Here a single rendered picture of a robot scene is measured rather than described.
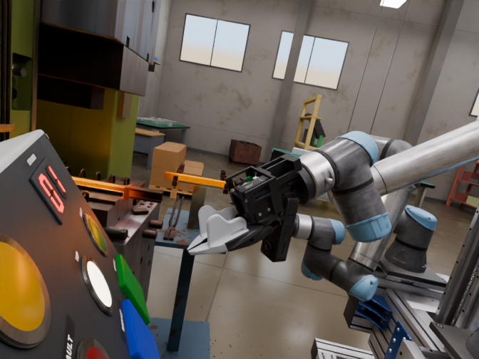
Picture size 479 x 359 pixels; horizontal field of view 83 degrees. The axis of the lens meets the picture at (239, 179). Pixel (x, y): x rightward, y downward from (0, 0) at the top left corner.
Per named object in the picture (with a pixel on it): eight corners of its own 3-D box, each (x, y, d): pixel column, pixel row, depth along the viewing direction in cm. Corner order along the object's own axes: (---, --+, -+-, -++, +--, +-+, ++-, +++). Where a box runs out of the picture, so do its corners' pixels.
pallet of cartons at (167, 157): (206, 184, 498) (212, 149, 485) (197, 203, 389) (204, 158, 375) (163, 177, 496) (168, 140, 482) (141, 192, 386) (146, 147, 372)
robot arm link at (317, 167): (307, 183, 52) (341, 197, 45) (289, 194, 51) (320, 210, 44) (301, 147, 49) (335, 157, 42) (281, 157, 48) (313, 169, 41)
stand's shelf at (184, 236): (221, 219, 154) (222, 216, 153) (225, 254, 115) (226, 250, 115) (167, 211, 149) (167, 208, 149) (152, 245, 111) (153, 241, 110)
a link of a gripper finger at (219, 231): (177, 226, 38) (233, 196, 41) (191, 258, 40) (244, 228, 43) (183, 236, 35) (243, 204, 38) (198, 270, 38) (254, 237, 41)
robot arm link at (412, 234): (424, 250, 103) (436, 217, 100) (387, 235, 112) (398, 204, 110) (432, 245, 111) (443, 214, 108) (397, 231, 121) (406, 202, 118)
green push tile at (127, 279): (142, 288, 42) (120, 251, 39) (151, 323, 36) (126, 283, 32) (130, 294, 42) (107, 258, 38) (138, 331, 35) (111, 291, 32)
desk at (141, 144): (105, 154, 589) (108, 122, 574) (161, 165, 581) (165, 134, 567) (86, 157, 526) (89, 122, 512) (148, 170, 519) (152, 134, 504)
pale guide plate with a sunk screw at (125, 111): (130, 117, 107) (135, 72, 103) (122, 117, 98) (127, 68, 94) (125, 116, 106) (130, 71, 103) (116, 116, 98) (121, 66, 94)
